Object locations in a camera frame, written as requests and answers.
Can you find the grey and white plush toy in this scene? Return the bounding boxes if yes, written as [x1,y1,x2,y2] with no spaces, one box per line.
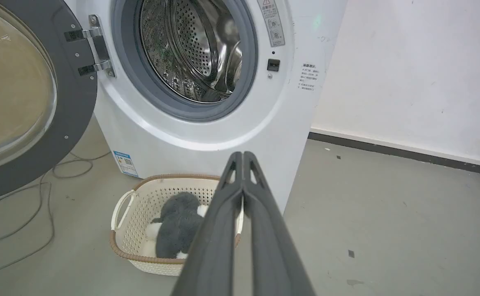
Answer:
[146,192,209,260]

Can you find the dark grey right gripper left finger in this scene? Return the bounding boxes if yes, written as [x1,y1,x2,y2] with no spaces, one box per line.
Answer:
[171,151,244,296]

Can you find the thin grey floor cable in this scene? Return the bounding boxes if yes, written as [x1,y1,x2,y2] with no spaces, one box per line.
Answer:
[0,181,56,278]
[0,151,111,243]

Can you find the white front-load washing machine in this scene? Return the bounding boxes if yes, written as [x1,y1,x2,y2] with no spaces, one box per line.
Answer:
[63,0,349,214]

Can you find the round grey washing machine door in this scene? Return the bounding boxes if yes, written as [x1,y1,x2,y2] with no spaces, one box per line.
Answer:
[0,0,115,204]

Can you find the cream perforated laundry basket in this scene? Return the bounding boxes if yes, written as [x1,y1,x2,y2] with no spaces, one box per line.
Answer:
[109,173,244,276]

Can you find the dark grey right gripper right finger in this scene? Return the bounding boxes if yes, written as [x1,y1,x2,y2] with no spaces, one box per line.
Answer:
[242,151,317,296]

